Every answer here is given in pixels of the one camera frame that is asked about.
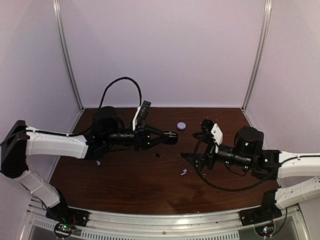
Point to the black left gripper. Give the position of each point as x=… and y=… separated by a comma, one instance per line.
x=142, y=138

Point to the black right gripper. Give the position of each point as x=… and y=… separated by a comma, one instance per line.
x=208, y=156

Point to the black earbud charging case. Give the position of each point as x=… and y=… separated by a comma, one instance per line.
x=170, y=138

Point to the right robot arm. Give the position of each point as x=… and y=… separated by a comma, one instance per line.
x=297, y=174

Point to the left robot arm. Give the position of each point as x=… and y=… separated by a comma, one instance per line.
x=106, y=131

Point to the purple round charging case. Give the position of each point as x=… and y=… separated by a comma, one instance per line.
x=181, y=125

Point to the right circuit board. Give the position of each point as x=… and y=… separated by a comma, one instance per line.
x=265, y=230

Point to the circuit board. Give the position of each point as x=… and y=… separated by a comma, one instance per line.
x=265, y=230
x=62, y=230

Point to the left circuit board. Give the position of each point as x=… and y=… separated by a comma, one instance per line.
x=62, y=230

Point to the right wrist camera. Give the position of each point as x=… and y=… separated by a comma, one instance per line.
x=213, y=129

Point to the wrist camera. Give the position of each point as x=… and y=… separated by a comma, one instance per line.
x=140, y=114
x=213, y=129

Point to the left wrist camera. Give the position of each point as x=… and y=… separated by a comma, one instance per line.
x=140, y=114

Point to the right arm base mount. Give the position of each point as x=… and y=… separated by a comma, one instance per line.
x=260, y=214

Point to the front aluminium rail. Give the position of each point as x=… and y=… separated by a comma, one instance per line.
x=223, y=225

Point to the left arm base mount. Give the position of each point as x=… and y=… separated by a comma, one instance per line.
x=68, y=215

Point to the right aluminium frame post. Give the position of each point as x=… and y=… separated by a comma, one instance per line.
x=264, y=31

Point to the aluminium frame post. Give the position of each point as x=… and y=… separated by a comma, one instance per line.
x=65, y=53
x=264, y=31

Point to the left aluminium frame post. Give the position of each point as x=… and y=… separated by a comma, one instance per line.
x=65, y=53

